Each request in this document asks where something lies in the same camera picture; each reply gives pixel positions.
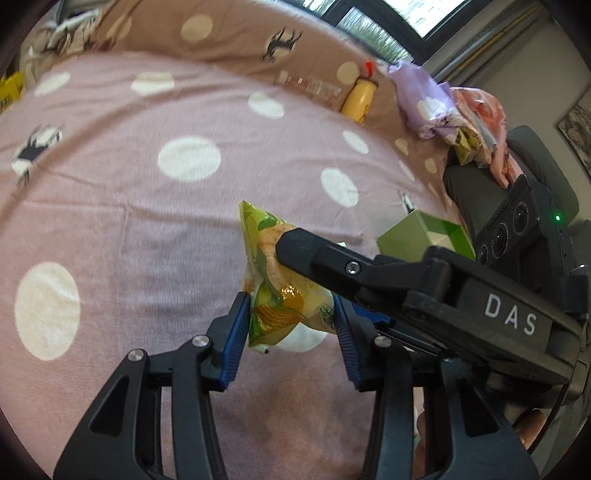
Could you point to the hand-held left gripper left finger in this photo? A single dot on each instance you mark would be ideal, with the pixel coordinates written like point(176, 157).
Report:
point(235, 341)

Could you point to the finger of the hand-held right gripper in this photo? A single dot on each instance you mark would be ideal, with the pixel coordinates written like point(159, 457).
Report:
point(369, 314)
point(323, 263)

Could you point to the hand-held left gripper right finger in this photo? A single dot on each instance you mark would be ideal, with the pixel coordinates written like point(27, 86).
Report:
point(348, 346)

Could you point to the green yellow snack packet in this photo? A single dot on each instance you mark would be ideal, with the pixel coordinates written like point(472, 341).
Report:
point(272, 318)

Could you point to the green cardboard box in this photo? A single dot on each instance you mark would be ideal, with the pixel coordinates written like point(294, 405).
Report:
point(406, 235)

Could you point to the person's right hand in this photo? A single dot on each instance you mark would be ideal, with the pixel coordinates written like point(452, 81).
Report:
point(531, 427)

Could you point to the black chair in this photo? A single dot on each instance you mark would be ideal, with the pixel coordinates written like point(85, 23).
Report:
point(471, 194)

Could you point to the yellow bottle with red straw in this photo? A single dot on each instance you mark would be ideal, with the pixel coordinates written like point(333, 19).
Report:
point(358, 99)

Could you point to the clear plastic bottle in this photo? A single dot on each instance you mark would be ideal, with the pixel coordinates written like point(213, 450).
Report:
point(314, 87)

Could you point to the yellow green patterned bag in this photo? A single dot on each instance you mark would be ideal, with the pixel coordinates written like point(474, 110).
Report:
point(466, 145)

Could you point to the purple cloth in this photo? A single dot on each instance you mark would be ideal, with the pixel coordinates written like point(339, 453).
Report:
point(425, 101)

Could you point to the pink floral cloth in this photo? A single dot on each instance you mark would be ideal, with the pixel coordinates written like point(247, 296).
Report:
point(485, 115)

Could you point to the window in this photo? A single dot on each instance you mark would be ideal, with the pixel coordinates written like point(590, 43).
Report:
point(369, 27)

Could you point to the yellow box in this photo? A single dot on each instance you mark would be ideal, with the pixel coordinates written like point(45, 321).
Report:
point(9, 92)

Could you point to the white striped cloth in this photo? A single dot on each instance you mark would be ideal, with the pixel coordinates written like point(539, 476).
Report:
point(64, 32)

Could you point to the wall picture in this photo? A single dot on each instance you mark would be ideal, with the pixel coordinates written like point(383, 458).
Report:
point(579, 129)

